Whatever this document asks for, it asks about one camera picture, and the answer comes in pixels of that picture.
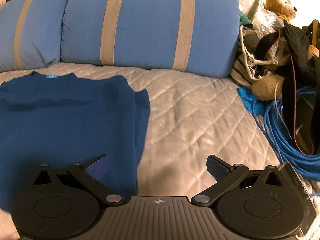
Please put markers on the dark blue sweater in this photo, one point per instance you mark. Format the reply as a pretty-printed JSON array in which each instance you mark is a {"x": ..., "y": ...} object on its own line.
[{"x": 62, "y": 120}]

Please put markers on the black clothing pile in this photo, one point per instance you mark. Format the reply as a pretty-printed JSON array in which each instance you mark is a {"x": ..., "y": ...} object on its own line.
[{"x": 300, "y": 42}]

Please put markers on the turquoise cloth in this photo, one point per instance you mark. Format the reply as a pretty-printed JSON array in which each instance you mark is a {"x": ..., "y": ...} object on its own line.
[{"x": 247, "y": 100}]

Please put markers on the wooden hanger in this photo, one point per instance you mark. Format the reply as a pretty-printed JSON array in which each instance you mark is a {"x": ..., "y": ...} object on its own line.
[{"x": 315, "y": 32}]

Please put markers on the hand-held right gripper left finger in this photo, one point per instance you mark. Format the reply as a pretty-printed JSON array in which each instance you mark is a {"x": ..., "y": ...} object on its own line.
[{"x": 98, "y": 167}]

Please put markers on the blue grey-striped pillow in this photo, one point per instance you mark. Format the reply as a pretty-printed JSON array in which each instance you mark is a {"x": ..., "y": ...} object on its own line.
[
  {"x": 150, "y": 22},
  {"x": 45, "y": 25}
]

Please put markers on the brown teddy bear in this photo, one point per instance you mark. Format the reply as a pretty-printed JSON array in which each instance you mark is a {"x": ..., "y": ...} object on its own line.
[{"x": 278, "y": 1}]

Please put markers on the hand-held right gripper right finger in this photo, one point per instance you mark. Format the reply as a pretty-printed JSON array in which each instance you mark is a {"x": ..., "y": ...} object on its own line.
[{"x": 217, "y": 168}]

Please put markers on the tan plush toy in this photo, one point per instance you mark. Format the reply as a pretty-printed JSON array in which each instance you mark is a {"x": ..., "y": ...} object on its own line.
[{"x": 267, "y": 87}]

